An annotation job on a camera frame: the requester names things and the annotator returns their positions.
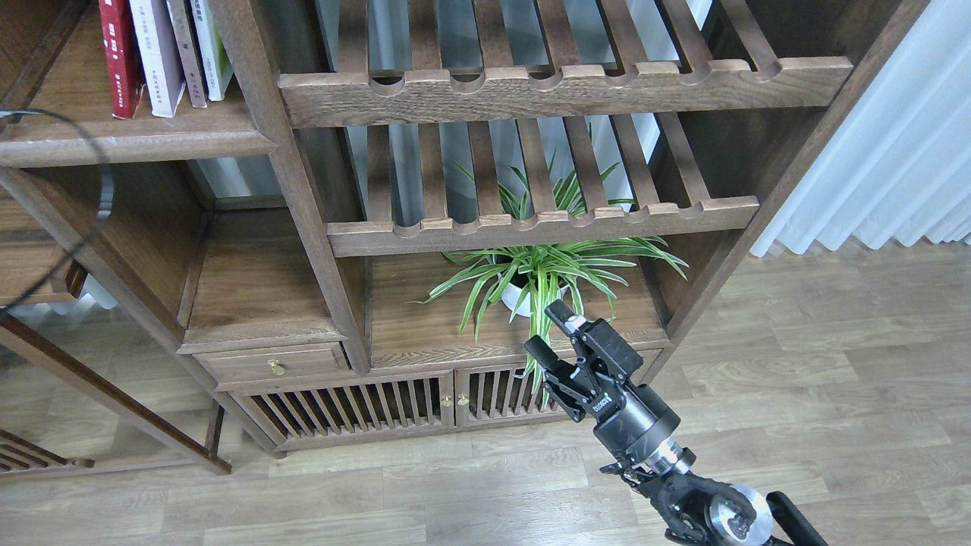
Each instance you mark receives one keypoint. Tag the dark wooden bookshelf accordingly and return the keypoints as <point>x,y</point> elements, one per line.
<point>360,140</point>

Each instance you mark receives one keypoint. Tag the white plant pot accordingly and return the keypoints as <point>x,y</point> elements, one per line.
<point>517,298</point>

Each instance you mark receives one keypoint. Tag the brass drawer knob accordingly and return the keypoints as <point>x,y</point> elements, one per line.
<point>275,367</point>

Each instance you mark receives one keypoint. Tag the white curtain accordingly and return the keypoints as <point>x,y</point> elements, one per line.
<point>898,168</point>

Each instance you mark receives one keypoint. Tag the pale lilac paperback book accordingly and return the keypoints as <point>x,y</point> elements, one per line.
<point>158,49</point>

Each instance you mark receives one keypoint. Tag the white green upright book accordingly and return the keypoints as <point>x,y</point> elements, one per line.
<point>217,65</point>

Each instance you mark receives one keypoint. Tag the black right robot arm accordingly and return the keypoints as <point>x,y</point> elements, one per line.
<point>701,511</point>

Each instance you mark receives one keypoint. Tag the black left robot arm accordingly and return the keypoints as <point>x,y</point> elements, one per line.
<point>106,199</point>

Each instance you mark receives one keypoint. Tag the red paperback book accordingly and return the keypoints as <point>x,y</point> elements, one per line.
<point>123,60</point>

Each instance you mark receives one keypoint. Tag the green spider plant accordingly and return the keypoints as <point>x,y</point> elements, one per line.
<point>549,268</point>

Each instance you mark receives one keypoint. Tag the brown upright book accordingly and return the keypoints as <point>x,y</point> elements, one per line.
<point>187,45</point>

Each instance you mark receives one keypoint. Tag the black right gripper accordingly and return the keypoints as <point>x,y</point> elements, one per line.
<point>632,422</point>

